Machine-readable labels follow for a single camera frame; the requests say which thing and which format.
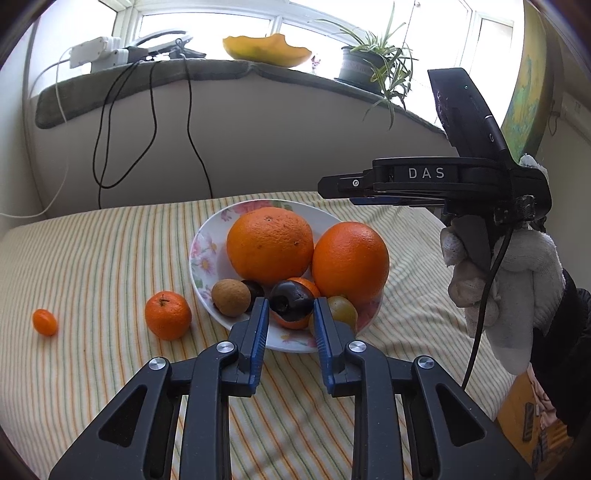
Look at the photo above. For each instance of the large pale-dusted orange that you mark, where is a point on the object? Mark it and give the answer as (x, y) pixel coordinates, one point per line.
(270, 244)

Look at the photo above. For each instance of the brown longan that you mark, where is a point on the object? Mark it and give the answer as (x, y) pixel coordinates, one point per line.
(231, 297)

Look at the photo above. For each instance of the mandarin with stem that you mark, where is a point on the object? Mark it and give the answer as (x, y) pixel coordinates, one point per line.
(167, 315)

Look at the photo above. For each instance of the floral white plate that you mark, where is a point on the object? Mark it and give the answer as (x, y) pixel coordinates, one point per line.
(207, 249)

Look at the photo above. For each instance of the yellow-green round fruit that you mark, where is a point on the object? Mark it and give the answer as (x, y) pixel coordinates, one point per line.
(344, 311)

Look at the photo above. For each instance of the yellow curved bowl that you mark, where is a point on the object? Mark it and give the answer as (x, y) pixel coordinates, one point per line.
(268, 53)

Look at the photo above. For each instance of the orange cardboard box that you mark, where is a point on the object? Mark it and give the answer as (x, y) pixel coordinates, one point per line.
(517, 415)

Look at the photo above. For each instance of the green and yellow painting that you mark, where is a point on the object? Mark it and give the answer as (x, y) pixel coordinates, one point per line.
(526, 101)

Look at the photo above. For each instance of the person's right forearm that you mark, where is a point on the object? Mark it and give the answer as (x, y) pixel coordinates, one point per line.
(572, 350)

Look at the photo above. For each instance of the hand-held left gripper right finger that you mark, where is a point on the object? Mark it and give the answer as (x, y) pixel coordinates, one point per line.
(323, 344)

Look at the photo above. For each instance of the potted spider plant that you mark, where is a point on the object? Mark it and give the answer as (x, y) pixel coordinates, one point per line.
(360, 69)

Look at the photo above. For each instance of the white window frame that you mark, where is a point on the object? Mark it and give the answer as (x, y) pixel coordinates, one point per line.
(129, 18)

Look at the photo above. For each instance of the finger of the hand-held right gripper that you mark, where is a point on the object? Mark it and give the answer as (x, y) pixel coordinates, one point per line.
(341, 184)

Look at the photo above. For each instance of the large smooth orange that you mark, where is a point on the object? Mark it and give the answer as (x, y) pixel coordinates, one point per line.
(351, 258)

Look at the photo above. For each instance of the small figurine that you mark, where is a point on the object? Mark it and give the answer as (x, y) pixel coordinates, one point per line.
(316, 64)

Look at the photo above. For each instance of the small dark purple fruit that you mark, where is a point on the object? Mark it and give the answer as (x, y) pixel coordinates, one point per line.
(255, 290)
(291, 297)

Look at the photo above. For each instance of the small orange kumquat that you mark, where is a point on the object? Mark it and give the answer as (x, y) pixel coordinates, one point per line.
(45, 321)

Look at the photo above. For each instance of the striped cloth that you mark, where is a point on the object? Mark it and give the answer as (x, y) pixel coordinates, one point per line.
(92, 258)

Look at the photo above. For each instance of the white power adapter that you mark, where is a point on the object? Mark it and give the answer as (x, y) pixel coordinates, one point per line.
(92, 51)

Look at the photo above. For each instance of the white wall socket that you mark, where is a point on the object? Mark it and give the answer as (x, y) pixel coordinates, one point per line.
(571, 107)

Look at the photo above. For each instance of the person's right hand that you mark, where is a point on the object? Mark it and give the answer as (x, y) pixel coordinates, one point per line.
(531, 286)

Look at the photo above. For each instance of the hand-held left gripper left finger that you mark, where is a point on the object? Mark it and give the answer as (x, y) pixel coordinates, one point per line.
(261, 332)

